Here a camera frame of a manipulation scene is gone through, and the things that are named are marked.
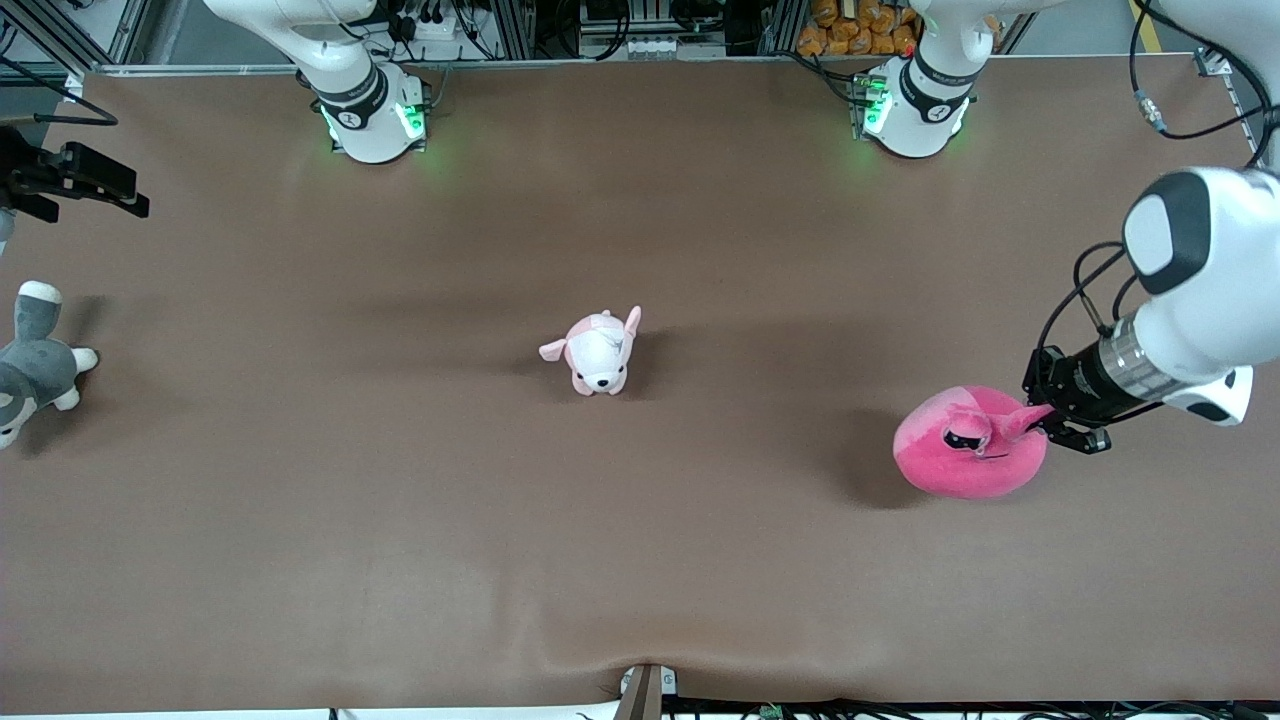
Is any bright pink round plush toy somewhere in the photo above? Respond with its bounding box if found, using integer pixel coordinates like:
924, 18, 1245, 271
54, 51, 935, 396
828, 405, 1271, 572
892, 385, 1056, 501

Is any grey white plush toy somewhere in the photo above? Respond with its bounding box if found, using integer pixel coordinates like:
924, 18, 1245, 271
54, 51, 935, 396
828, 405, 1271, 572
0, 280, 101, 451

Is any pale pink dog plush toy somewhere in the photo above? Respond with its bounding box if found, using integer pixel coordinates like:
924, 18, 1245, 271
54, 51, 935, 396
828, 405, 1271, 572
538, 305, 643, 398

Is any white power strip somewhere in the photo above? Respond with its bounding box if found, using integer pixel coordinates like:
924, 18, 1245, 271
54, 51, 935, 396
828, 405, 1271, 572
393, 0, 473, 43

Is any orange round items pile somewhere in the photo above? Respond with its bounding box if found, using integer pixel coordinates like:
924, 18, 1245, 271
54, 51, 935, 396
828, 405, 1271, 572
797, 0, 923, 58

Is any brown table cover mat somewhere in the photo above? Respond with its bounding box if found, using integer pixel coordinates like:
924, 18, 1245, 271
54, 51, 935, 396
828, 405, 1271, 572
0, 55, 1280, 716

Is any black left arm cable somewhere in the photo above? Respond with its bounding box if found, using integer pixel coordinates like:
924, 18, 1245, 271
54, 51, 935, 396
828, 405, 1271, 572
1037, 240, 1141, 353

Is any black cable with silver connector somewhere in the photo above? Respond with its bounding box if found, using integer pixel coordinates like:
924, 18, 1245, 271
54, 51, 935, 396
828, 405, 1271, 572
1130, 0, 1280, 141

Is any aluminium camera mount post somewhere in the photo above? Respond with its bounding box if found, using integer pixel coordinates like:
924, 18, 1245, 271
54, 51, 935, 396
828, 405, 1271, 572
615, 662, 679, 720

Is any aluminium table edge rail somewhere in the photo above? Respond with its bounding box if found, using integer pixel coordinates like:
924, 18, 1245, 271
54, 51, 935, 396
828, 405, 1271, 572
85, 52, 1211, 77

